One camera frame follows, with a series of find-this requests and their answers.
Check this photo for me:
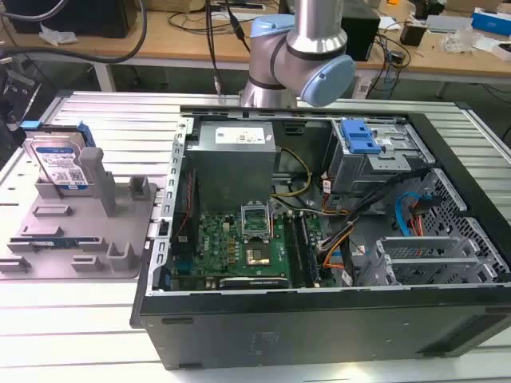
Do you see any blue disk bay latch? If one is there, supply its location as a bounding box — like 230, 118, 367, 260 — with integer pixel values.
339, 118, 381, 156

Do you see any hard disk in blue carrier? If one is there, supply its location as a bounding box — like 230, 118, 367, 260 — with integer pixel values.
18, 120, 97, 197

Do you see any CPU socket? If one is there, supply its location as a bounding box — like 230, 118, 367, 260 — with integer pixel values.
239, 203, 271, 243

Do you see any grey power supply unit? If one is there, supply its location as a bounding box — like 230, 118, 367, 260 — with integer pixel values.
185, 121, 277, 208

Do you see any green motherboard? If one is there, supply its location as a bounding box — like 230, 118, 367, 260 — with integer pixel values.
172, 211, 320, 289

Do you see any black graphics card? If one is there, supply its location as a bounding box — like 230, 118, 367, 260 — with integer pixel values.
218, 276, 288, 290

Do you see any metal drive cage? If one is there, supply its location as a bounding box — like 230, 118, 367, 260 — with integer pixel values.
323, 119, 436, 195

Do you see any black open PC case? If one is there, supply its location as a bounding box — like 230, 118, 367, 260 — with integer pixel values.
130, 104, 511, 372

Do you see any wooden desk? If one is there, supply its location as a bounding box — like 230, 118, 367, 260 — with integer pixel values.
0, 0, 511, 77

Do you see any grey parts rack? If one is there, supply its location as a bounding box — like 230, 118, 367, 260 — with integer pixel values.
0, 147, 161, 281

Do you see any black computer tower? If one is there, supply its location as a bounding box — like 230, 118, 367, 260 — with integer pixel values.
341, 7, 381, 62

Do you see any RAM stick with blue label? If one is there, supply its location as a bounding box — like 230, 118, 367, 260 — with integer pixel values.
8, 237, 101, 247

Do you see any black box on desk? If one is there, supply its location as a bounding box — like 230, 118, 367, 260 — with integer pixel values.
400, 22, 428, 45

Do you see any blue white carton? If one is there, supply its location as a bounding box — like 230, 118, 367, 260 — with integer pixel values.
470, 6, 511, 34

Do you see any yellow black power wire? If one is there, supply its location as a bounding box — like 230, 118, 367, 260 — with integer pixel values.
271, 147, 313, 199

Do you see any red thin wire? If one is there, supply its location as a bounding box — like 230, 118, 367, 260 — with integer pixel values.
176, 167, 199, 243

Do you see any orange yellow wire bundle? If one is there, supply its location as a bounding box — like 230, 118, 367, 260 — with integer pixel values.
318, 221, 356, 269

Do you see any blue SATA wire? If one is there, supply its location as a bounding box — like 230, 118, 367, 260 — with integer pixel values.
394, 191, 433, 238

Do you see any thin black hanging cable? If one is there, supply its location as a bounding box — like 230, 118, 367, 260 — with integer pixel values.
204, 0, 225, 96

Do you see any thick grey cable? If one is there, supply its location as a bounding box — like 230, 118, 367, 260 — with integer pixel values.
0, 0, 148, 65

